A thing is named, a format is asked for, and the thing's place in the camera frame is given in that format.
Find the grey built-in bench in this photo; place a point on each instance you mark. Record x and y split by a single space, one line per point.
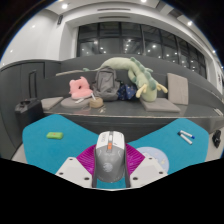
133 125

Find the black suitcase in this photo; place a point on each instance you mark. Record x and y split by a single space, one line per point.
28 111

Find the green eraser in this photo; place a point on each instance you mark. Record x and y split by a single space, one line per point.
54 135

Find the grey backpack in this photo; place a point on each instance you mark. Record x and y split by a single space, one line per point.
106 83

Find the tan round hat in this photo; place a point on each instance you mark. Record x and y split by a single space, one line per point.
96 103

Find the large grey seat cushion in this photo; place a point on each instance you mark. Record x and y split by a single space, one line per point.
160 105

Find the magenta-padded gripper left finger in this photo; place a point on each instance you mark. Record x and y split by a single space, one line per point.
71 168

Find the white marker with black cap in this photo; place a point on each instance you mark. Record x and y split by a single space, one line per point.
185 138

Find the round light blue mouse pad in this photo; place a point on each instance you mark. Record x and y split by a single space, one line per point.
158 155

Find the upright beige cushion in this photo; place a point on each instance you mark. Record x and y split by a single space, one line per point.
178 88

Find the dark blue patterned bag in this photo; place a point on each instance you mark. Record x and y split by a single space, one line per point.
127 92

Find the flat grey seat cushion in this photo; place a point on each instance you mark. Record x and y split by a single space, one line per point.
50 103

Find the green plush dragon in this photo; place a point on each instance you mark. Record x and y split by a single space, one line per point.
146 85

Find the pink plush cushion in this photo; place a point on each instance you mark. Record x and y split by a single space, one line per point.
79 88

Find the round grey seat cushion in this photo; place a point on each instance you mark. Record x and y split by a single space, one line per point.
71 102

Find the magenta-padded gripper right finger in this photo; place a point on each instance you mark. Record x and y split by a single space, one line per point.
150 168

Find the dark glass window wall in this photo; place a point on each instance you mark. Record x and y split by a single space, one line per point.
110 41

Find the small black object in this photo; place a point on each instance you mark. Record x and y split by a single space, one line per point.
216 138

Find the grey computer mouse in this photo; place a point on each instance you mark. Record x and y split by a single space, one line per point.
109 156

